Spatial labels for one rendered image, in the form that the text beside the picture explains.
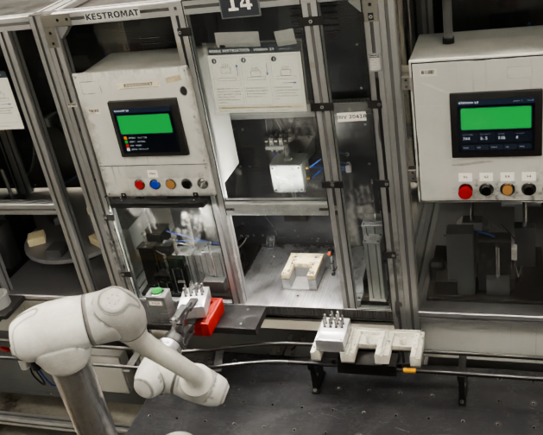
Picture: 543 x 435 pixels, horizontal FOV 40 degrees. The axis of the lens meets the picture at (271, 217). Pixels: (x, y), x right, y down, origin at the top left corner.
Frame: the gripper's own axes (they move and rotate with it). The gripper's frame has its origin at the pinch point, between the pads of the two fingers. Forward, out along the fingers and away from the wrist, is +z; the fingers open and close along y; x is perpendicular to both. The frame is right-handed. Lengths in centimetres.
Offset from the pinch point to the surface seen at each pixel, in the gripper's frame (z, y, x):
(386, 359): -5, -13, -68
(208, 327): -3.1, -4.7, -6.2
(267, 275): 35.5, -8.5, -15.6
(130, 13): 16, 101, 4
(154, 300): 2.9, 1.4, 16.2
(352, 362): -5, -15, -57
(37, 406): 43, -99, 128
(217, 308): 7.0, -4.0, -6.2
